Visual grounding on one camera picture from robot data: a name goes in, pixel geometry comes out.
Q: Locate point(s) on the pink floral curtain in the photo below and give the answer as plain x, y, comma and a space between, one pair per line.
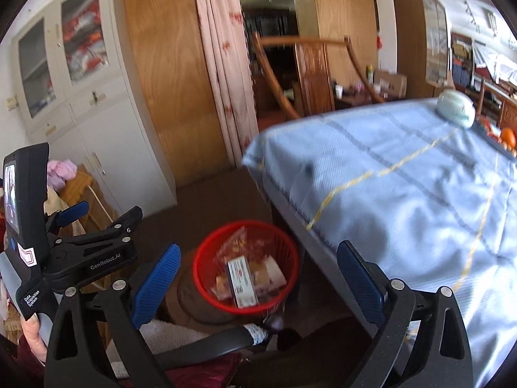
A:
222, 68

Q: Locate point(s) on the carved wooden chair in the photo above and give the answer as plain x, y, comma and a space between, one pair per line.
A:
313, 72

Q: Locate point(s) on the white fluffy towel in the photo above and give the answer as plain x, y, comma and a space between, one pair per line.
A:
169, 331

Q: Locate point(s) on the pink cloth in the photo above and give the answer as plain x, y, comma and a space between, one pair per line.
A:
60, 171

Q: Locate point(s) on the blue striped tablecloth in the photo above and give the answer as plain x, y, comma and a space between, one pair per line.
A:
404, 194

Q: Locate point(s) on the person's left hand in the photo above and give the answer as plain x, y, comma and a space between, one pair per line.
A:
31, 333

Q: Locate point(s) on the white ceramic lidded jar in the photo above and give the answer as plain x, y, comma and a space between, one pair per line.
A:
454, 107

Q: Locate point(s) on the blue white fruit plate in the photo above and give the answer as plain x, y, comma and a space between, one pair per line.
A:
494, 139

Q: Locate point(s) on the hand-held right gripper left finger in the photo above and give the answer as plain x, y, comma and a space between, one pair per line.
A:
155, 283

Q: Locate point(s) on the black chair armrest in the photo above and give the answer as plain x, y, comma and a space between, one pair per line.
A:
218, 341

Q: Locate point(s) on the light wooden wardrobe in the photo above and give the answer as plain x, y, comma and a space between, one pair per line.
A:
335, 16

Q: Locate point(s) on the white glass door cabinet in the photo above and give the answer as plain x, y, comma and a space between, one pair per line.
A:
117, 129

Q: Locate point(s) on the small spray can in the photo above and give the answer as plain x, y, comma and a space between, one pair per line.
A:
368, 73

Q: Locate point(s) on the glass door wooden cabinet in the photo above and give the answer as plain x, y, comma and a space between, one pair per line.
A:
412, 40

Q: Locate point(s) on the light wooden door panel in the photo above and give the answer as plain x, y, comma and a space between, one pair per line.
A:
173, 81

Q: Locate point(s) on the pink printed plastic bag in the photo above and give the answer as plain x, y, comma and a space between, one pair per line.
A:
234, 242

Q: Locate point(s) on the small white cup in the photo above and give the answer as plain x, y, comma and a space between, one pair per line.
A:
338, 90

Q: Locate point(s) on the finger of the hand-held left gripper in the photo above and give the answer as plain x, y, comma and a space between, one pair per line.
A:
121, 222
74, 210

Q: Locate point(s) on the orange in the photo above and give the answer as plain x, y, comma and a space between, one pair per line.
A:
509, 137

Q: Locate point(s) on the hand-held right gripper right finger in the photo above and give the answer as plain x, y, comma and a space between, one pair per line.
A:
361, 279

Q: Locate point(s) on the red mesh wastebasket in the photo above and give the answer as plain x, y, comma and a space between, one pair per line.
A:
202, 275

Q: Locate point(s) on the hanging white cloth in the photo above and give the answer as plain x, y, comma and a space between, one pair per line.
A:
490, 64

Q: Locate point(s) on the cardboard box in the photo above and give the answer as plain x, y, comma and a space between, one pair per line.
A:
389, 83

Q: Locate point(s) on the white medicine box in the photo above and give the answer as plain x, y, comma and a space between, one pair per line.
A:
242, 283

